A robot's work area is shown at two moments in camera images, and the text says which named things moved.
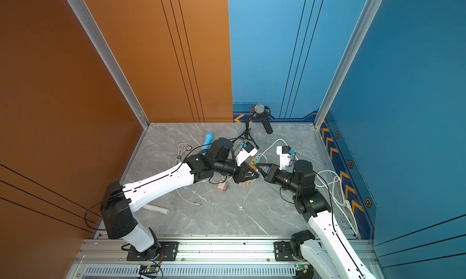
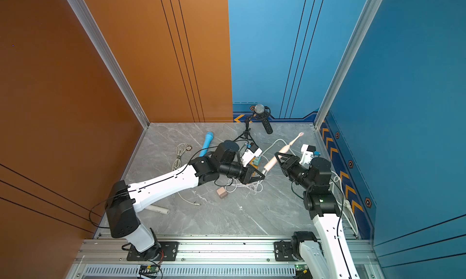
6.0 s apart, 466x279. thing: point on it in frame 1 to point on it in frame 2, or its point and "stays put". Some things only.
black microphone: (262, 113) stays put
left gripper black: (243, 171) stays put
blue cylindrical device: (209, 139) stays put
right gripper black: (272, 173) to (290, 164)
